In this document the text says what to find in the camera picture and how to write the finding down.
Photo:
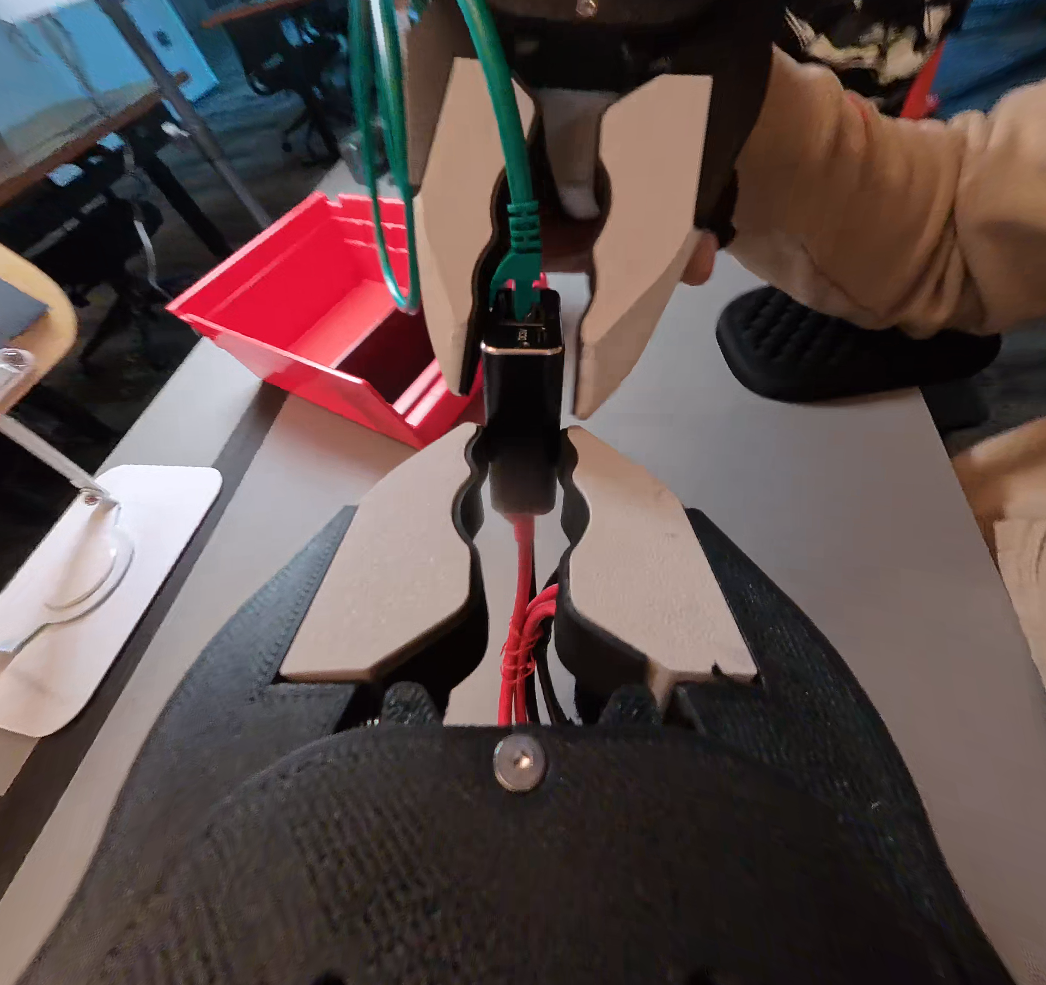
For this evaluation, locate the black office chair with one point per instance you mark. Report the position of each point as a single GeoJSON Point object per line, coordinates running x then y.
{"type": "Point", "coordinates": [294, 61]}

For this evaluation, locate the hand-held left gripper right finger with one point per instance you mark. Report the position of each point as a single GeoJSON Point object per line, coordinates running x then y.
{"type": "Point", "coordinates": [645, 584]}

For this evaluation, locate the person's right forearm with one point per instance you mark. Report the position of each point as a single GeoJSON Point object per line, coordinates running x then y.
{"type": "Point", "coordinates": [882, 209]}

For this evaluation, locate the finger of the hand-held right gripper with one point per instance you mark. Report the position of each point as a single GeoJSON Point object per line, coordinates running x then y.
{"type": "Point", "coordinates": [449, 225]}
{"type": "Point", "coordinates": [645, 209]}

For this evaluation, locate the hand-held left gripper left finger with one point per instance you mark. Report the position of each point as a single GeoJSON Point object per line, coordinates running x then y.
{"type": "Point", "coordinates": [392, 584]}

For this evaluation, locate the red plastic bin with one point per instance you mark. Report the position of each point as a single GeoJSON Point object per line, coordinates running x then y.
{"type": "Point", "coordinates": [270, 323]}

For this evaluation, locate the black ethernet adapter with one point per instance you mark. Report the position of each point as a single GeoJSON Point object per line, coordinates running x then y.
{"type": "Point", "coordinates": [523, 405]}

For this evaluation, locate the person's right hand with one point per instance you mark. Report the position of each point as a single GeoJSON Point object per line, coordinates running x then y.
{"type": "Point", "coordinates": [703, 259]}

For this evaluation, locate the white tablet stand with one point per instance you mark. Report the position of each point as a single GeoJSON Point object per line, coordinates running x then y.
{"type": "Point", "coordinates": [98, 593]}

